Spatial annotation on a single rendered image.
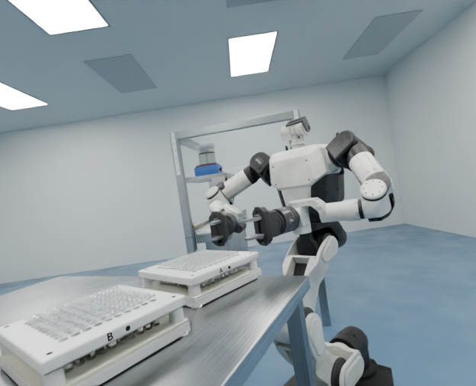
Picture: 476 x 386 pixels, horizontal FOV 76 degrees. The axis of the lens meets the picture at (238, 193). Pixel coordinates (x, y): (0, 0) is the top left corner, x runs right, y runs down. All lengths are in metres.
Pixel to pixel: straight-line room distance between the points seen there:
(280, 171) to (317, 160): 0.17
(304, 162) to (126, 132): 5.38
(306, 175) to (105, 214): 5.52
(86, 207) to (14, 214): 1.41
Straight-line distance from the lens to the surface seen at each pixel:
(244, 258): 0.85
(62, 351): 0.53
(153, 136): 6.22
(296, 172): 1.27
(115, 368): 0.57
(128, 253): 6.40
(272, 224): 0.99
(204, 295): 0.76
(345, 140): 1.23
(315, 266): 1.25
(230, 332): 0.61
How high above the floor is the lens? 1.11
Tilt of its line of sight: level
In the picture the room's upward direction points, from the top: 9 degrees counter-clockwise
